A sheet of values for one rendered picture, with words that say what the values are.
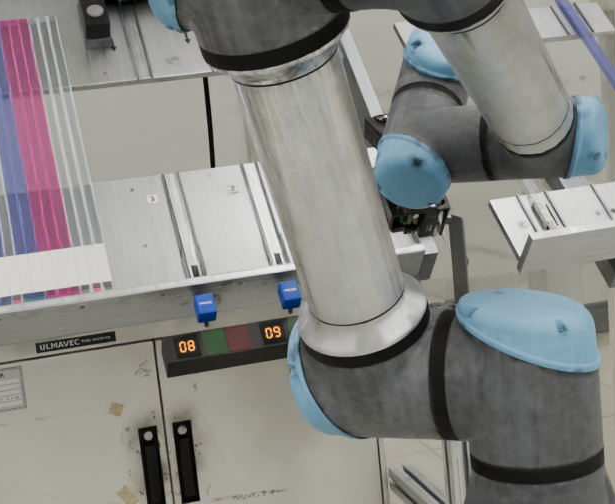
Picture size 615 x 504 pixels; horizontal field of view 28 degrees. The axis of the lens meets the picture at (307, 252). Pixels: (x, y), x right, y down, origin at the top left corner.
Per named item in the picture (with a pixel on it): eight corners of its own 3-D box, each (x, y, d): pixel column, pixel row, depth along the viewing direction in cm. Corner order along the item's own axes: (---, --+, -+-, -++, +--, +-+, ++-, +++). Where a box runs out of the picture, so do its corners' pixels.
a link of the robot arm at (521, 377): (593, 472, 102) (582, 311, 100) (434, 466, 107) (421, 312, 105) (616, 425, 113) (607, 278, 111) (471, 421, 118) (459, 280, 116)
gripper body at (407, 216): (380, 247, 144) (399, 180, 134) (359, 190, 149) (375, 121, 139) (443, 238, 146) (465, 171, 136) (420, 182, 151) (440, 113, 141)
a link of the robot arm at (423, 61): (399, 59, 123) (415, 4, 128) (381, 134, 132) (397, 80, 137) (477, 79, 123) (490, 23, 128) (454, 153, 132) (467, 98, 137)
